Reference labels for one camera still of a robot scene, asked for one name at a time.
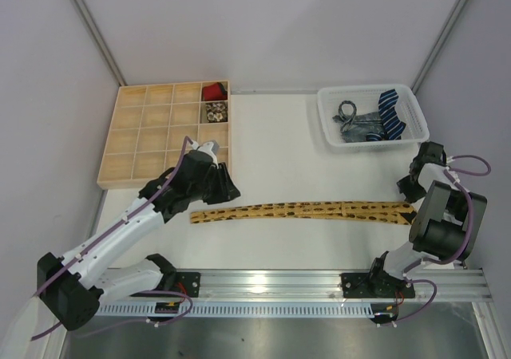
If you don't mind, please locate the yellow patterned tie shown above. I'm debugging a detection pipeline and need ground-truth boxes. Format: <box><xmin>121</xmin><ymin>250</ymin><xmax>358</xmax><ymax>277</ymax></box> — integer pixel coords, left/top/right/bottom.
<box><xmin>189</xmin><ymin>201</ymin><xmax>417</xmax><ymax>226</ymax></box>

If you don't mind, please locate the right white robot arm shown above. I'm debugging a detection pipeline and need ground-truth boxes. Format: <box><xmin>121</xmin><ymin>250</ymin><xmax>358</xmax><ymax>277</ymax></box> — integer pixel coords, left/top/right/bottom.
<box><xmin>366</xmin><ymin>141</ymin><xmax>488</xmax><ymax>298</ymax></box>

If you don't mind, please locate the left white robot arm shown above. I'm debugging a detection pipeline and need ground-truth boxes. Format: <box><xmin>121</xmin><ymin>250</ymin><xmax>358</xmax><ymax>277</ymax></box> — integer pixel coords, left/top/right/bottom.
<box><xmin>35</xmin><ymin>141</ymin><xmax>240</xmax><ymax>331</ymax></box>

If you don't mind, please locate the blue striped tie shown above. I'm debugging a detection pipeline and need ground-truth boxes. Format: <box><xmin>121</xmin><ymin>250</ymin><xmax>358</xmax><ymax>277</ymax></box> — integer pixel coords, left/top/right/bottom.
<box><xmin>366</xmin><ymin>89</ymin><xmax>406</xmax><ymax>141</ymax></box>

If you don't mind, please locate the wooden compartment tray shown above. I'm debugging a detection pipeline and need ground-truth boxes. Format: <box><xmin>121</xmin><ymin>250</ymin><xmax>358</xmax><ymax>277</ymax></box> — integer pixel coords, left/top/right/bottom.
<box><xmin>97</xmin><ymin>80</ymin><xmax>232</xmax><ymax>190</ymax></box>

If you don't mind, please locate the rolled floral tie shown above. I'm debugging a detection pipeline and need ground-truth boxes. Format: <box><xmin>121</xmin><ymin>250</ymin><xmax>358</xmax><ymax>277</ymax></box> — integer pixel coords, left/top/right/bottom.
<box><xmin>205</xmin><ymin>101</ymin><xmax>228</xmax><ymax>123</ymax></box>

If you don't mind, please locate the grey paisley tie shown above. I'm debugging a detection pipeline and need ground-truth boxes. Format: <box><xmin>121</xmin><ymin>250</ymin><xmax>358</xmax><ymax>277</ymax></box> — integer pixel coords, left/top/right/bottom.
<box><xmin>332</xmin><ymin>101</ymin><xmax>381</xmax><ymax>143</ymax></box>

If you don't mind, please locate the rolled red tie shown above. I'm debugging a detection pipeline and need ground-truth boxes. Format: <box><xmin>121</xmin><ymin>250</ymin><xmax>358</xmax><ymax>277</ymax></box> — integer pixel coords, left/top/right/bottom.
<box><xmin>201</xmin><ymin>81</ymin><xmax>228</xmax><ymax>101</ymax></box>

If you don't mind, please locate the white plastic basket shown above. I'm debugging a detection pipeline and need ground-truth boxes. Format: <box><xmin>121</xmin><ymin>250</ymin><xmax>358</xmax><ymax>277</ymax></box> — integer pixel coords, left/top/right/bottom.
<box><xmin>317</xmin><ymin>84</ymin><xmax>430</xmax><ymax>152</ymax></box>

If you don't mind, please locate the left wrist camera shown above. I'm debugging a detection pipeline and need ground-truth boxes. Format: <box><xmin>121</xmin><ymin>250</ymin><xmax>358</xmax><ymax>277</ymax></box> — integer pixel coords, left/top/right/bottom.
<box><xmin>197</xmin><ymin>140</ymin><xmax>220</xmax><ymax>158</ymax></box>

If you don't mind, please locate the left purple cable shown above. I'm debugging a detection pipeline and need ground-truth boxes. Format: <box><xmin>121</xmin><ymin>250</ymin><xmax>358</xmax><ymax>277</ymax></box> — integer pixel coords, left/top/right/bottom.
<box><xmin>30</xmin><ymin>135</ymin><xmax>200</xmax><ymax>342</ymax></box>

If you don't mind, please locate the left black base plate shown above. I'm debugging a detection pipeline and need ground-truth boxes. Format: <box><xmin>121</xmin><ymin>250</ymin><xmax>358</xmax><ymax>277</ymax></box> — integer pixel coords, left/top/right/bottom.
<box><xmin>132</xmin><ymin>270</ymin><xmax>201</xmax><ymax>298</ymax></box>

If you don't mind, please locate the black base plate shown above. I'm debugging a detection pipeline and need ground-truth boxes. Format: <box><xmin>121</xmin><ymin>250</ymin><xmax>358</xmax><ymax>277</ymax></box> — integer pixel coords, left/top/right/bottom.
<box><xmin>132</xmin><ymin>270</ymin><xmax>201</xmax><ymax>298</ymax></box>
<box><xmin>340</xmin><ymin>272</ymin><xmax>415</xmax><ymax>299</ymax></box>

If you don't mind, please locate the aluminium mounting rail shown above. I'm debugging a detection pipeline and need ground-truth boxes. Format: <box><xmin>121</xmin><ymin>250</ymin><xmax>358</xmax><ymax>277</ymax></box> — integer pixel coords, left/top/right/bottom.
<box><xmin>95</xmin><ymin>267</ymin><xmax>492</xmax><ymax>302</ymax></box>

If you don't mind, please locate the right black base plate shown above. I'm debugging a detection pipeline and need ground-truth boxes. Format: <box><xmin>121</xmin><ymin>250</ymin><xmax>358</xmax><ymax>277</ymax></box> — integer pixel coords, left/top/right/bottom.
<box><xmin>340</xmin><ymin>272</ymin><xmax>415</xmax><ymax>299</ymax></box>

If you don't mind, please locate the white slotted cable duct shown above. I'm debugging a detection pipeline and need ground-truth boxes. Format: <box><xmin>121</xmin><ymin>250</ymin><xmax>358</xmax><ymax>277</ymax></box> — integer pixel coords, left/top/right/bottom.
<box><xmin>97</xmin><ymin>301</ymin><xmax>374</xmax><ymax>318</ymax></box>

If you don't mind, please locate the right aluminium frame post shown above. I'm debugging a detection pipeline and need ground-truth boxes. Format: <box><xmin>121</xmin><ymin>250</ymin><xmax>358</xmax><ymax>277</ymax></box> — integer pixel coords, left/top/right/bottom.
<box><xmin>410</xmin><ymin>0</ymin><xmax>470</xmax><ymax>94</ymax></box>

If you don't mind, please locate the aluminium frame post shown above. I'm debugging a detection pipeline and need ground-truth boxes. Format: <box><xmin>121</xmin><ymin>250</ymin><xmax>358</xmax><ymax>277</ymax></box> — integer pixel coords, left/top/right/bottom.
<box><xmin>69</xmin><ymin>0</ymin><xmax>127</xmax><ymax>86</ymax></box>
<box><xmin>410</xmin><ymin>0</ymin><xmax>470</xmax><ymax>94</ymax></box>

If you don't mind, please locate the left aluminium frame post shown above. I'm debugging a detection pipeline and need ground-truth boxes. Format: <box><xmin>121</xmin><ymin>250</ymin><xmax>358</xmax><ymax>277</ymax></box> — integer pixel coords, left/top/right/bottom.
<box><xmin>69</xmin><ymin>0</ymin><xmax>127</xmax><ymax>86</ymax></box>

